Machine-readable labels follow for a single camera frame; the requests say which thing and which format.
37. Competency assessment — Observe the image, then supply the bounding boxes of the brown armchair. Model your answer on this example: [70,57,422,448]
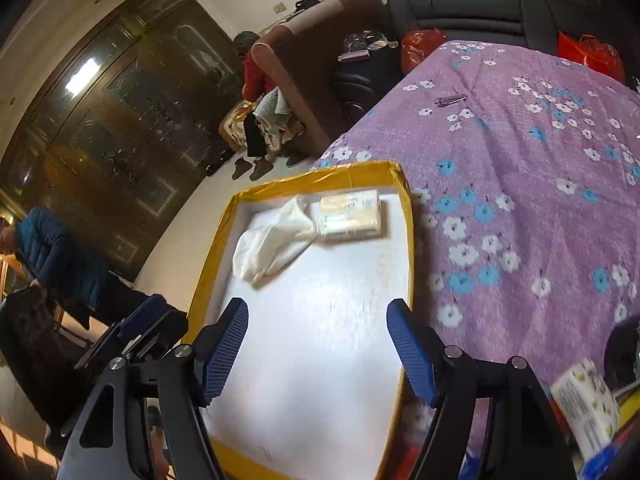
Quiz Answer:
[250,0,401,156]

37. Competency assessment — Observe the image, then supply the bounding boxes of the floral tissue pack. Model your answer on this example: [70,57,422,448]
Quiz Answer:
[550,357,621,461]

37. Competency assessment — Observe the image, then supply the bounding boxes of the beige tissue pack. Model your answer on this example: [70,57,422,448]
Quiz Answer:
[316,189,386,242]

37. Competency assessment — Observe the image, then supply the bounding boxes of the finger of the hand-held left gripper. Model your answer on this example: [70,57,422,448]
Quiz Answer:
[127,310,190,359]
[116,294,169,344]

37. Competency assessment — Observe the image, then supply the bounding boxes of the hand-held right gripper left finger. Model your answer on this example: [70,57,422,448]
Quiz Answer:
[56,297,249,480]

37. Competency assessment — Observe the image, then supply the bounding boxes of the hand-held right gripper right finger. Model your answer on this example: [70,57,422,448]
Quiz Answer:
[386,298,576,480]

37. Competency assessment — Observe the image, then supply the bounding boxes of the black leather sofa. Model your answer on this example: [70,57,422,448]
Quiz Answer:
[330,0,606,126]

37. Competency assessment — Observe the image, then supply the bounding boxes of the clear plastic bag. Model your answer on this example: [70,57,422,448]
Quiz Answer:
[342,32,386,56]

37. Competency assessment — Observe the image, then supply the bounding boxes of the purple floral blanket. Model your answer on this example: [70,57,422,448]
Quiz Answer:
[310,40,640,480]

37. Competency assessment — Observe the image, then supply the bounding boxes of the floral seat cover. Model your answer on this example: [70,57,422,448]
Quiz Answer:
[220,100,256,151]

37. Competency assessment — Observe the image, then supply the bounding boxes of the yellow cardboard box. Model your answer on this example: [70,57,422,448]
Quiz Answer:
[186,160,416,480]

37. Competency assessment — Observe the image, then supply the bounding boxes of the pile of clothes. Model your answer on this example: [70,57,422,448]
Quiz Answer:
[255,87,306,153]

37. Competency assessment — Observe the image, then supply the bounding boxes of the red plastic bag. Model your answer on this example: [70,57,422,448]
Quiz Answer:
[556,30,626,86]
[400,29,448,73]

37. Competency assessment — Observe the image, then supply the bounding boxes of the dark wooden cabinet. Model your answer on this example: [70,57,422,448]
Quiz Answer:
[0,0,246,281]

